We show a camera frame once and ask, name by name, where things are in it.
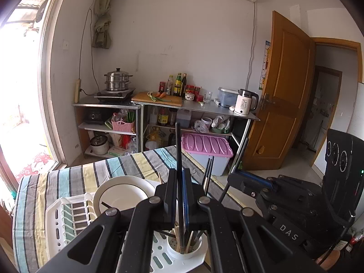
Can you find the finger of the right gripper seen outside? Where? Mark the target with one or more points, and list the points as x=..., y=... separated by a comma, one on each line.
x=248, y=183

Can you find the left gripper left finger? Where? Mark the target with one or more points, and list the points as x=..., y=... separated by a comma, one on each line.
x=120, y=241

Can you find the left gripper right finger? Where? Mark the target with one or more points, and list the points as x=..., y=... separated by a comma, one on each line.
x=240, y=241

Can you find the operator hand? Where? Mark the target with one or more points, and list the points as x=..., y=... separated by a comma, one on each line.
x=331, y=260

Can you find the wooden door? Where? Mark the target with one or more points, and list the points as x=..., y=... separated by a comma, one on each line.
x=284, y=97

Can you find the large white ceramic bowl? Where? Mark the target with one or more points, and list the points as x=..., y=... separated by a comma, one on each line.
x=122, y=193

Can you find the wooden chopstick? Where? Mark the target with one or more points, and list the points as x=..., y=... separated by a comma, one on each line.
x=189, y=242
x=177, y=235

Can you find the white plastic dish rack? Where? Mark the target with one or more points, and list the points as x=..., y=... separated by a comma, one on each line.
x=69, y=216

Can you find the pink lid storage bin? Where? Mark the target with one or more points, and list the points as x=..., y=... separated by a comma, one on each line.
x=202, y=147

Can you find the white cylindrical utensil cup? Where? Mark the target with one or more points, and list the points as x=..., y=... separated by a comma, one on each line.
x=197, y=250

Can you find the white electric kettle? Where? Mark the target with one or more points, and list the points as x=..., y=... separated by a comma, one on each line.
x=246, y=102

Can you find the clear plastic container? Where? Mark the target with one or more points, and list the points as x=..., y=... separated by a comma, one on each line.
x=227, y=97

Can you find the white rice cooker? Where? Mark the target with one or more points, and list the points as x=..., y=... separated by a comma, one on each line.
x=100, y=144

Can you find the striped tablecloth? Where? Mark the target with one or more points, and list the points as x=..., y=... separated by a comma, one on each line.
x=37, y=192

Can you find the wooden cutting board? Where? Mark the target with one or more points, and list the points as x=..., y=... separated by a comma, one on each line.
x=155, y=99

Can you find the pink plastic basket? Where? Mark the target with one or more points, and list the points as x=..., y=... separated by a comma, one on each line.
x=121, y=126

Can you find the green oil bottle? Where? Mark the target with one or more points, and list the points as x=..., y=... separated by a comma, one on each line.
x=177, y=85

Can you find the dark soy sauce bottle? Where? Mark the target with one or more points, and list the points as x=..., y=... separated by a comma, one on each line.
x=183, y=86

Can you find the black induction cooker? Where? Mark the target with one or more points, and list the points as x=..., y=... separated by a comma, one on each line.
x=114, y=97

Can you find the stainless steel steamer pot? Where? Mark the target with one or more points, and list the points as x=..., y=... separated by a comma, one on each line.
x=117, y=80

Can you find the beige power strip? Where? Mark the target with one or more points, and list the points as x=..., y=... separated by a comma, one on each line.
x=77, y=91

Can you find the tied green curtain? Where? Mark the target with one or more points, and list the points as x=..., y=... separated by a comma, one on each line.
x=101, y=38

